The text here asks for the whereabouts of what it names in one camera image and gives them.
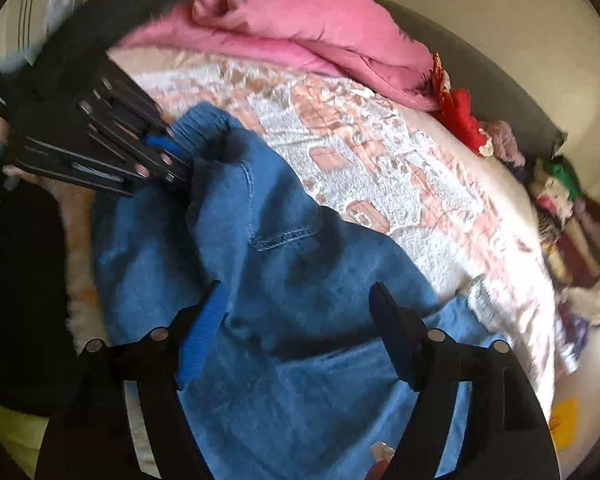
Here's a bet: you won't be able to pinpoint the white lined panel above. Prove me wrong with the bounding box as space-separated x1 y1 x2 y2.
0 0 121 76

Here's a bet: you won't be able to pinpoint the blue denim pants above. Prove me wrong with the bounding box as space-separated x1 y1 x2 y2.
91 101 511 480

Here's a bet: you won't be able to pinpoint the peach and white patterned blanket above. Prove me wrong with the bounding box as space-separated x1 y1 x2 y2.
62 47 563 478

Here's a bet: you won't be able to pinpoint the yellow-green garment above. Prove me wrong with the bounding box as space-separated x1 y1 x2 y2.
0 392 56 478

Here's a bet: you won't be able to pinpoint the stack of folded clothes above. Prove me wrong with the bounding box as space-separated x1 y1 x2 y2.
522 157 600 286

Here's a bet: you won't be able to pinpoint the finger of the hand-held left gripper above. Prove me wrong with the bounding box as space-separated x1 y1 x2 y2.
79 60 180 156
9 127 195 197

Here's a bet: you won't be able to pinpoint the pink quilt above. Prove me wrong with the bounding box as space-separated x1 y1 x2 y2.
107 0 443 113

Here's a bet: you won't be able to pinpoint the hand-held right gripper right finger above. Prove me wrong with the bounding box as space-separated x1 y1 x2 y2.
369 281 561 480

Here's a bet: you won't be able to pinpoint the dark grey headboard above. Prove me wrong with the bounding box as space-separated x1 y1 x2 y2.
365 0 571 151

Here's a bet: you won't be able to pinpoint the pale purple fuzzy cloth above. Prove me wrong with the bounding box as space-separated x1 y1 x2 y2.
480 120 526 166

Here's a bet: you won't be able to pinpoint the cream bed sheet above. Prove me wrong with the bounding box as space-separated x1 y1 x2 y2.
380 95 568 321

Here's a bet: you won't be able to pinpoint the yellow flat card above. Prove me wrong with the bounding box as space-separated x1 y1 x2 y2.
547 397 581 448

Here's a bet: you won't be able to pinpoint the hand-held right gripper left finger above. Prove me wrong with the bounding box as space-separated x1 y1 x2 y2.
35 280 231 480

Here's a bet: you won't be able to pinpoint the dark cloth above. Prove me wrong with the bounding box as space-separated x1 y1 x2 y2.
0 180 103 418

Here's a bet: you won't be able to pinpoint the red patterned cloth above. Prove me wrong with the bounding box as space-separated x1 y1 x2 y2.
427 52 496 158

